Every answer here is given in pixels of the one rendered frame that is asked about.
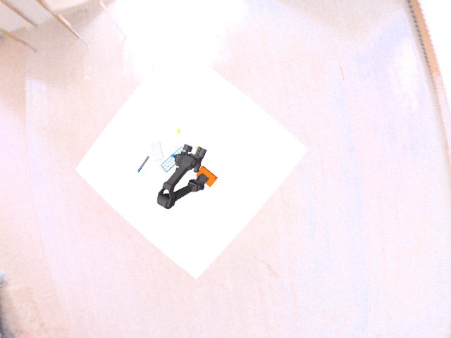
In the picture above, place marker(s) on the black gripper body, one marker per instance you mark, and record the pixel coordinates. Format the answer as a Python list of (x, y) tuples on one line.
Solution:
[(188, 149)]

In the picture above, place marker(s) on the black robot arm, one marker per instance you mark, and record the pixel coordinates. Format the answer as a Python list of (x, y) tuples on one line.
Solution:
[(185, 163)]

